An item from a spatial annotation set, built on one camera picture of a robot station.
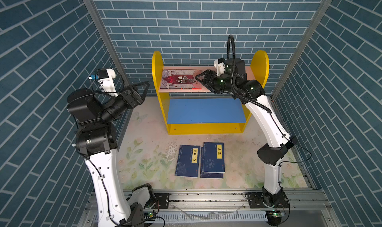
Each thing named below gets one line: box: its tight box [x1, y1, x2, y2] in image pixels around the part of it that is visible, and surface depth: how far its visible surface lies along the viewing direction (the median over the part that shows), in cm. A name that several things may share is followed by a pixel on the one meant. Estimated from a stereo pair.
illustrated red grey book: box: [160, 69, 202, 90], surface depth 73 cm
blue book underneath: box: [199, 147, 224, 179], surface depth 84 cm
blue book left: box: [174, 144, 201, 179], surface depth 86 cm
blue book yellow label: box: [201, 141, 225, 174], surface depth 88 cm
